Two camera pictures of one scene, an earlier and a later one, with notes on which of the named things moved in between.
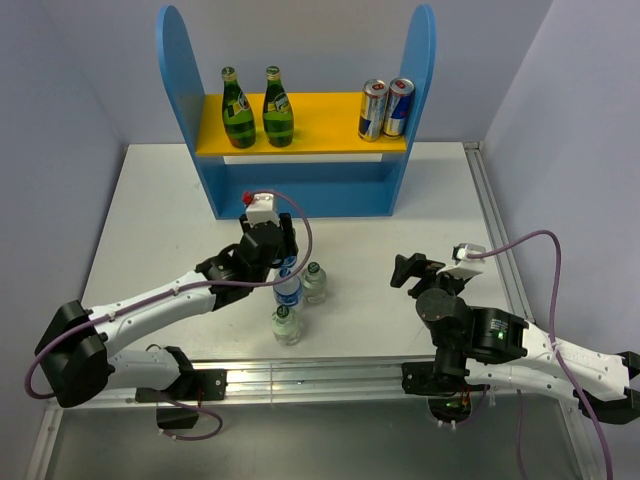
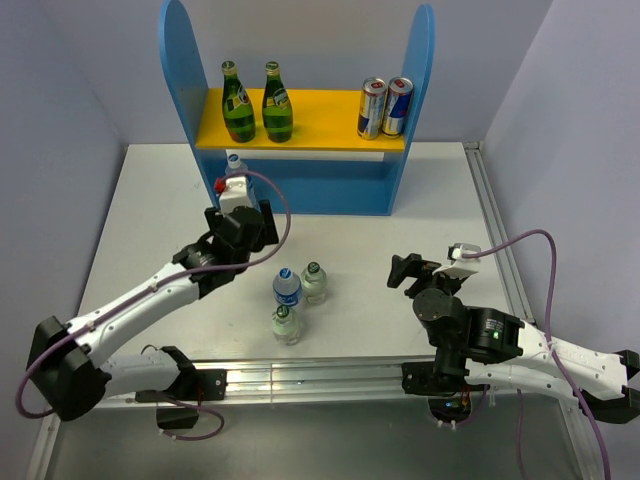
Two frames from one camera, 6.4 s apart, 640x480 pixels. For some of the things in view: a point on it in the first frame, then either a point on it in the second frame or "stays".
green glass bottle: (277, 113) stays
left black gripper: (288, 245) → (267, 232)
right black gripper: (417, 265) stays
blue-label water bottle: (288, 262) → (235, 165)
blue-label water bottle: (287, 292) stays
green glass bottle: (237, 114) stays
